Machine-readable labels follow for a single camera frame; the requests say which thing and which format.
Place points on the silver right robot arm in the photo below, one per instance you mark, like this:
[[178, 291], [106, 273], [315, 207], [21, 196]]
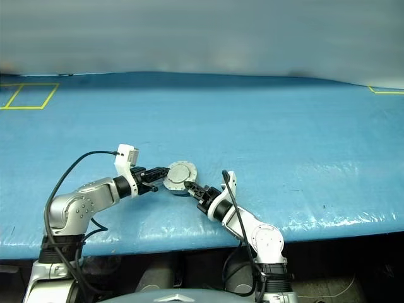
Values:
[[268, 240]]

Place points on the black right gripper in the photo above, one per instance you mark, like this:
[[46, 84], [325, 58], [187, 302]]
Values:
[[209, 199]]

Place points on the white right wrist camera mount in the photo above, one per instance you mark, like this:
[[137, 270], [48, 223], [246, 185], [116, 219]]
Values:
[[232, 184]]

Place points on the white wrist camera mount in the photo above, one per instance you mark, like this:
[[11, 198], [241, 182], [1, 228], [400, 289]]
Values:
[[232, 184], [123, 158]]

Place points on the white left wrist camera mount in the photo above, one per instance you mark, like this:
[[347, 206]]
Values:
[[123, 158]]

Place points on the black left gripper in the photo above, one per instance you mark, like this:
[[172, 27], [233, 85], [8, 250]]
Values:
[[140, 181]]

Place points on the blue plastic table cover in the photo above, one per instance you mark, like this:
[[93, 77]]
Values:
[[268, 120]]

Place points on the grey robot torso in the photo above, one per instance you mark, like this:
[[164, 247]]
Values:
[[176, 297]]

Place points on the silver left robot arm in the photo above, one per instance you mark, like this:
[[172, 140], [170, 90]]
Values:
[[79, 205]]

